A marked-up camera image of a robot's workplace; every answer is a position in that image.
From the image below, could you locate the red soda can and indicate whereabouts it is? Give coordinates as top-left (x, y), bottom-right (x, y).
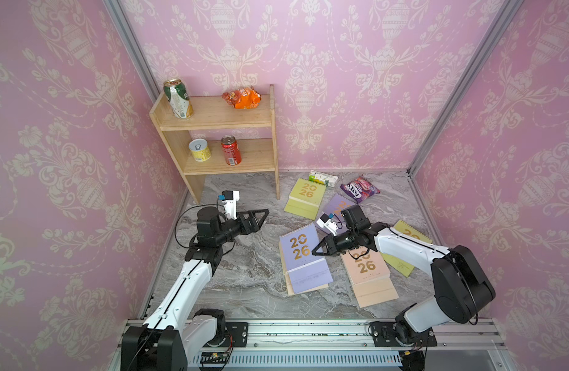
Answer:
top-left (221, 135), bottom-right (241, 166)

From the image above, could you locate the green juice carton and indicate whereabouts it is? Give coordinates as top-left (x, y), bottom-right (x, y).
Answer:
top-left (309, 170), bottom-right (339, 188)

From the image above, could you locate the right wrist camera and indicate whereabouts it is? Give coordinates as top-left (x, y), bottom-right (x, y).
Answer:
top-left (315, 213), bottom-right (342, 236)

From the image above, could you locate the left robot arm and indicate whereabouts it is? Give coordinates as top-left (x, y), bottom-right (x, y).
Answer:
top-left (120, 205), bottom-right (269, 370)

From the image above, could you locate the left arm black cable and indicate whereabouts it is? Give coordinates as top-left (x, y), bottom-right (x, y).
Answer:
top-left (173, 203), bottom-right (237, 258)

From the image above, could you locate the wooden two-tier shelf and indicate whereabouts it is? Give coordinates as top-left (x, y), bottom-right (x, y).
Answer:
top-left (150, 84), bottom-right (281, 204)

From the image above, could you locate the aluminium mounting rail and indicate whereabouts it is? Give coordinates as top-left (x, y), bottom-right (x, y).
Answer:
top-left (110, 317), bottom-right (515, 371)

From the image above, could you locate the green calendar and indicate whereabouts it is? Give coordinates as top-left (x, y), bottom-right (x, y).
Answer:
top-left (381, 220), bottom-right (434, 278)
top-left (284, 178), bottom-right (327, 220)

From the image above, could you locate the pink calendar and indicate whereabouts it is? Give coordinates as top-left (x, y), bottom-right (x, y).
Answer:
top-left (341, 247), bottom-right (399, 309)
top-left (278, 243), bottom-right (329, 297)

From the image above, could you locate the orange snack bag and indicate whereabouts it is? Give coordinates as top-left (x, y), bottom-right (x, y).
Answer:
top-left (221, 87), bottom-right (262, 109)

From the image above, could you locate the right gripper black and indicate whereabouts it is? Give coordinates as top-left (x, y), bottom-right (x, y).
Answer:
top-left (311, 230), bottom-right (360, 257)

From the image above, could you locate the purple snack bag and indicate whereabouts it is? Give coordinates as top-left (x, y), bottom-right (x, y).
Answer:
top-left (340, 176), bottom-right (380, 204)

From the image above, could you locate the black electronics box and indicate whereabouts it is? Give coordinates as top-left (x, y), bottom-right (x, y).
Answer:
top-left (200, 352), bottom-right (230, 367)

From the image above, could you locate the green calendar far right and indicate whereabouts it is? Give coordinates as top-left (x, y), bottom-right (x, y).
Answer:
top-left (381, 220), bottom-right (434, 278)

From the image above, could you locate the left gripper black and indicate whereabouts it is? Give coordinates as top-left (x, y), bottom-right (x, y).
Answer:
top-left (214, 209), bottom-right (269, 247)

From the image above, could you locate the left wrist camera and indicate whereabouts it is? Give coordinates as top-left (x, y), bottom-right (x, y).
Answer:
top-left (219, 190), bottom-right (240, 220)

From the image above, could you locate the purple calendar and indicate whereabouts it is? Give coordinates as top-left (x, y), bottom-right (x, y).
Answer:
top-left (315, 194), bottom-right (356, 234)
top-left (279, 223), bottom-right (333, 295)

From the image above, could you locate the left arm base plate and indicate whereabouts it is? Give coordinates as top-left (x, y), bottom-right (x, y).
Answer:
top-left (206, 322), bottom-right (249, 348)

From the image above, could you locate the green calendar back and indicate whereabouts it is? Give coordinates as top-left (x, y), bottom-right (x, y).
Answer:
top-left (284, 178), bottom-right (327, 220)

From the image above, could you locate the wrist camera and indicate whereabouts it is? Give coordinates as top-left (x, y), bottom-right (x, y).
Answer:
top-left (219, 190), bottom-right (240, 220)
top-left (315, 213), bottom-right (342, 236)

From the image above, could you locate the green and white can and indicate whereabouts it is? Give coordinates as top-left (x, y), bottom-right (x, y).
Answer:
top-left (163, 78), bottom-right (193, 119)

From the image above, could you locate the yellow tin can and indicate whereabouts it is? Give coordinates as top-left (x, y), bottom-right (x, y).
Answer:
top-left (188, 139), bottom-right (211, 162)

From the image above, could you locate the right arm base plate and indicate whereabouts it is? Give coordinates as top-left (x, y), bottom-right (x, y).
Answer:
top-left (367, 321), bottom-right (437, 349)

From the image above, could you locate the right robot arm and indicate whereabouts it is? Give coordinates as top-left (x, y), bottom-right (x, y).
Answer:
top-left (312, 205), bottom-right (496, 346)

